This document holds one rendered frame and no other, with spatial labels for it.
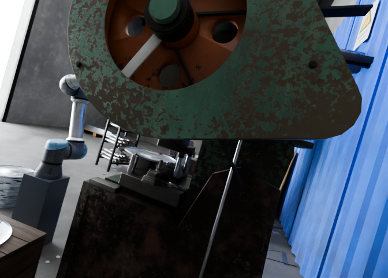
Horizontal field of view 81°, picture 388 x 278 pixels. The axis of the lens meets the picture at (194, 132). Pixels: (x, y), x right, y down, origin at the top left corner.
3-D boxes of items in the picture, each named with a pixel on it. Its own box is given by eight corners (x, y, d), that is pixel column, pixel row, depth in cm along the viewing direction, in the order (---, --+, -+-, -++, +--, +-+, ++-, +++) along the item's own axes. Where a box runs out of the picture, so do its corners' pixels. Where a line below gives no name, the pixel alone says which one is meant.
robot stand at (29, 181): (3, 245, 135) (23, 173, 134) (29, 232, 153) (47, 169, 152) (29, 255, 133) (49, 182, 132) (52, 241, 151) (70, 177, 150)
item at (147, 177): (141, 181, 98) (147, 159, 98) (156, 176, 114) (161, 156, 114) (153, 186, 97) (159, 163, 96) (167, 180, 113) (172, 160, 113)
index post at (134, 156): (126, 171, 107) (132, 152, 107) (130, 171, 110) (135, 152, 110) (131, 173, 106) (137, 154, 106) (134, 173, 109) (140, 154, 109)
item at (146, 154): (113, 148, 115) (114, 147, 114) (140, 147, 143) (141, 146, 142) (164, 166, 107) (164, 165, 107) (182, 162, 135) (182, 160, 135)
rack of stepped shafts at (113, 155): (109, 173, 336) (126, 111, 334) (92, 163, 362) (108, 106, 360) (131, 173, 371) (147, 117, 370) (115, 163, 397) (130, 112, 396)
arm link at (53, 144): (36, 157, 139) (43, 136, 139) (57, 157, 151) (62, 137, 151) (49, 163, 134) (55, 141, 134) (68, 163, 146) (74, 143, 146)
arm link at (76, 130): (56, 159, 149) (66, 78, 153) (75, 158, 163) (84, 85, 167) (68, 160, 145) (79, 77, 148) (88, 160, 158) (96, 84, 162)
